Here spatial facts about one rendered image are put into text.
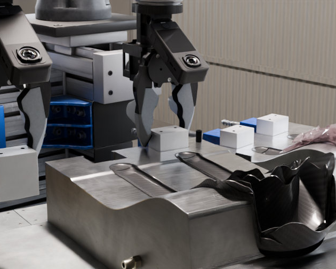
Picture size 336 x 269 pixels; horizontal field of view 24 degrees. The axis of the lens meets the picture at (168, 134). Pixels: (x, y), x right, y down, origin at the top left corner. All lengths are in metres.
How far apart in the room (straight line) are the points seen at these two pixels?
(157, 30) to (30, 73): 0.34
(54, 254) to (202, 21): 3.65
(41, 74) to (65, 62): 0.66
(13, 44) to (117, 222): 0.25
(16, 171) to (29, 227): 0.22
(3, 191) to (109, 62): 0.53
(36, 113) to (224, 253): 0.28
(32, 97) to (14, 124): 0.53
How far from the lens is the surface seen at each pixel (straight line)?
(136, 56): 1.16
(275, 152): 1.30
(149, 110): 1.15
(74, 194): 1.04
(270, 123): 1.38
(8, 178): 0.92
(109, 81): 1.40
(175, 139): 1.16
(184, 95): 1.18
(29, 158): 0.92
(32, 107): 0.93
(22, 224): 1.14
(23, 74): 0.83
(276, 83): 4.23
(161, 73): 1.14
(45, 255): 1.04
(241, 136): 1.30
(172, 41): 1.11
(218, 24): 4.51
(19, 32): 0.87
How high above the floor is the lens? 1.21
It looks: 15 degrees down
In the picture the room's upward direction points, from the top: straight up
